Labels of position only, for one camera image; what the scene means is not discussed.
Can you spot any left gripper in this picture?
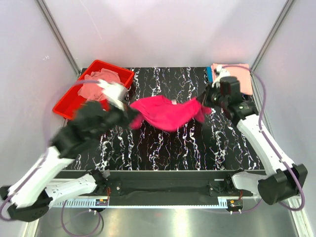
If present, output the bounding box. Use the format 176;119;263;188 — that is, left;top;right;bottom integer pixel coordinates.
91;98;144;141

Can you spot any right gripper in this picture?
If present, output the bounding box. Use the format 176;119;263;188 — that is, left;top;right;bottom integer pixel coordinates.
197;82;227;110

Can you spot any magenta t shirt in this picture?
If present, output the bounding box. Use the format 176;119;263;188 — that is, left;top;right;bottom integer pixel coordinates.
130;95;211;132

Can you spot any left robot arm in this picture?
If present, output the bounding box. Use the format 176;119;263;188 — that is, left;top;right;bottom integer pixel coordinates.
0;101;139;222

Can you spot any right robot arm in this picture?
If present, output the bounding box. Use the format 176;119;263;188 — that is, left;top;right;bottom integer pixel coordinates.
198;76;308;205

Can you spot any folded blue t shirt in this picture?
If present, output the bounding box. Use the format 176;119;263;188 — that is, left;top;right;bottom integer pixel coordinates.
206;67;213;82

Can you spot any dusty pink t shirt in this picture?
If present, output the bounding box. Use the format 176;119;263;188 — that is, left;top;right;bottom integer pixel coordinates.
78;68;121;101

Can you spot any black marble table mat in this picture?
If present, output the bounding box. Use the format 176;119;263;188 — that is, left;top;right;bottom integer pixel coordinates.
69;67;263;171

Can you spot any folded salmon t shirt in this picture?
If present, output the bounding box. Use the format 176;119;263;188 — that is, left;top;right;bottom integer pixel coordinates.
211;64;253;95

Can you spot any red plastic bin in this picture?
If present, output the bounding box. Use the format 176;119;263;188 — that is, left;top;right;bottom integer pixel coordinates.
52;60;134;120

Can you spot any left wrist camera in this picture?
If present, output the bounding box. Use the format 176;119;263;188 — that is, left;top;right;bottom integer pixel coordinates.
98;79;127;111

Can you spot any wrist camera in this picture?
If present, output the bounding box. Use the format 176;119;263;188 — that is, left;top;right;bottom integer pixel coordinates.
214;65;230;82
98;79;127;111

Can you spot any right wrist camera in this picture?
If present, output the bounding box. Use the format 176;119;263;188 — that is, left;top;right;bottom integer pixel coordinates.
214;65;230;82

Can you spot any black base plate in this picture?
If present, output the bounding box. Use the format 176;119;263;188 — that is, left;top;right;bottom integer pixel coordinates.
66;170;260;202

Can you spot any white slotted cable duct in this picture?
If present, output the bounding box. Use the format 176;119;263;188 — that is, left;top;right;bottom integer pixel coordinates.
54;197;228;209

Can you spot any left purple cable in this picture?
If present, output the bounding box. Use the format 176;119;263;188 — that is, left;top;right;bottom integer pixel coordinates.
0;79;104;235

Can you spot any right aluminium frame post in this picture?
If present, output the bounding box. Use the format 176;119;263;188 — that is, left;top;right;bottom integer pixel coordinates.
250;0;296;71

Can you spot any aluminium frame post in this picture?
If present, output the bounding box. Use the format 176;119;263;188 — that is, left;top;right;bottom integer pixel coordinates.
250;0;296;71
35;0;81;76

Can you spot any left aluminium frame post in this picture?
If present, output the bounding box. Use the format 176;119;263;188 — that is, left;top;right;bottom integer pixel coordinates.
35;0;81;76

